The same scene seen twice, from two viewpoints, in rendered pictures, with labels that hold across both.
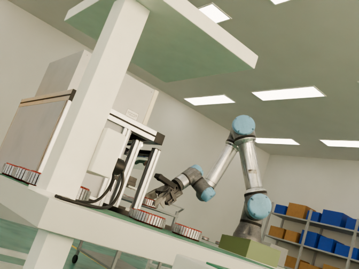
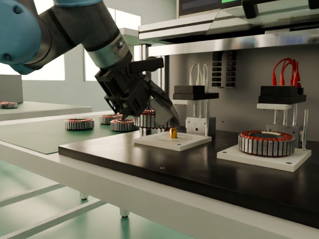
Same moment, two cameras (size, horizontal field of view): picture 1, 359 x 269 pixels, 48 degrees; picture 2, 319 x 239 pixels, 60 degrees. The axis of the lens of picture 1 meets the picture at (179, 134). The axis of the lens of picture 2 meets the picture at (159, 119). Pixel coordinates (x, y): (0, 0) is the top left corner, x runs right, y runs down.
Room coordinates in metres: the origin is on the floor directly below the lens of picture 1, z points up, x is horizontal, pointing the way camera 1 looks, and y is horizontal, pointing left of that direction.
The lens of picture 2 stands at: (2.58, -0.15, 0.92)
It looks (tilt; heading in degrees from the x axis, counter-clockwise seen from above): 7 degrees down; 163
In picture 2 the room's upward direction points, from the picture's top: straight up
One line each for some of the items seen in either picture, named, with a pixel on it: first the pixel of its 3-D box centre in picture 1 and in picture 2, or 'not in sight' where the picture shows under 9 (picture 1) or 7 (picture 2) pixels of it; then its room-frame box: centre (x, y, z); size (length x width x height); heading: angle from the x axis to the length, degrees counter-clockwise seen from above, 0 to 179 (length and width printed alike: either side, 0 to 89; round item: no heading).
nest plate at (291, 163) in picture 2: not in sight; (265, 153); (2.10, 0.23, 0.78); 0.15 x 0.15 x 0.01; 34
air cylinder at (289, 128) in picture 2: not in sight; (284, 134); (2.02, 0.35, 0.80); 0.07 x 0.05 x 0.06; 34
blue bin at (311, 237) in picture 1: (313, 240); not in sight; (8.10, -3.26, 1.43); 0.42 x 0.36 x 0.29; 122
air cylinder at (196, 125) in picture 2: (106, 196); (201, 125); (1.82, 0.21, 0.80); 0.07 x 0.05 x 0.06; 34
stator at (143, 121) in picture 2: (147, 202); (156, 119); (1.94, 0.04, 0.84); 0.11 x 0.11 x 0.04
